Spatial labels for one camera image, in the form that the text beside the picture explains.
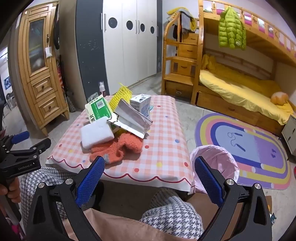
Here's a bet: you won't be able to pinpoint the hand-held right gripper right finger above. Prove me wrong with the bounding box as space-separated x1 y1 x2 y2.
194 156 273 241

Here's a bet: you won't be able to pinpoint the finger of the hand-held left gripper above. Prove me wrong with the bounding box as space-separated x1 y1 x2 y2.
6 138 52 160
0 131 30 151

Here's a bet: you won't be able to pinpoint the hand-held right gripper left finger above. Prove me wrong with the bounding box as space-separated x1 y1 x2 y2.
24 156 105 241

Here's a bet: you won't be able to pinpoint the pink lined trash bin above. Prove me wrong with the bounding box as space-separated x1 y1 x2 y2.
190 145 240 194

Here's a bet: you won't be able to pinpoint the yellow foam net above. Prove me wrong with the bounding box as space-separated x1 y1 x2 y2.
109 83 133 112

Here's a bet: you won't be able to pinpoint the person's left hand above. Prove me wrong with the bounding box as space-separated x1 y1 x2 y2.
0 178 22 203

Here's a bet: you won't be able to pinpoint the orange knitted glove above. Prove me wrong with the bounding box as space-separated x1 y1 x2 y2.
90 132 143 164

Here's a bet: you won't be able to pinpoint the white foam block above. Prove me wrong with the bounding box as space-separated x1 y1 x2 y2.
80 119 115 150

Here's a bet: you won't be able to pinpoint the grey houndstooth pants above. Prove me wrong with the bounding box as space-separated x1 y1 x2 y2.
20 166 204 240

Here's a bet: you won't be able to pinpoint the pink beige cloth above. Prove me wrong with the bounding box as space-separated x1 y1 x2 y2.
62 207 202 241

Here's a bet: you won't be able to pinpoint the rainbow oval rug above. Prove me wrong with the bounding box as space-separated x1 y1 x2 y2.
194 113 291 190

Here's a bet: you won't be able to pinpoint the pink checkered tablecloth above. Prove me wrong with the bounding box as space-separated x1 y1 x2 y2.
46 95 197 192

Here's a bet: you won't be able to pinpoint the wooden cabinet with drawers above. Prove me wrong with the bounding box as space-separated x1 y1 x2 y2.
17 1 70 137

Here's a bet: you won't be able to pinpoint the green white medicine box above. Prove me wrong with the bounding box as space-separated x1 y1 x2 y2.
85 96 114 125

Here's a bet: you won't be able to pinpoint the silver foil bag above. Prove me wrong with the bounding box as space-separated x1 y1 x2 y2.
106 99 153 139

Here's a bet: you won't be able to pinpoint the white blue milk carton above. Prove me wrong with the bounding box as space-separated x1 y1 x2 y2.
129 94 152 120

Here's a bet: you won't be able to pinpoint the white nightstand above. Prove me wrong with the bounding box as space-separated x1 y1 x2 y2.
282 115 296 160

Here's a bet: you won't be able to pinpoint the yellow bedsheet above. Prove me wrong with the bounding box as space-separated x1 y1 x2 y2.
199 54 294 126

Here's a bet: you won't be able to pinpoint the orange plush toy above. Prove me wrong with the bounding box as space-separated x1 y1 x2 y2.
270 92 289 105

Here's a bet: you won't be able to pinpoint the wooden stair drawers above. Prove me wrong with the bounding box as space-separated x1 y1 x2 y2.
162 9 204 98

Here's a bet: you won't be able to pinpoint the white wardrobe with round holes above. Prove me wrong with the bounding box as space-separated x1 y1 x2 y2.
59 0 164 100

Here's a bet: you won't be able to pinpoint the wooden bunk bed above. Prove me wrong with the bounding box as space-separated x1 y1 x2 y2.
196 0 296 137

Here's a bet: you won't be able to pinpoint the yellow grey hanging clothes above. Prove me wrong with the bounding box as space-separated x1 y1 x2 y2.
167 7 197 36

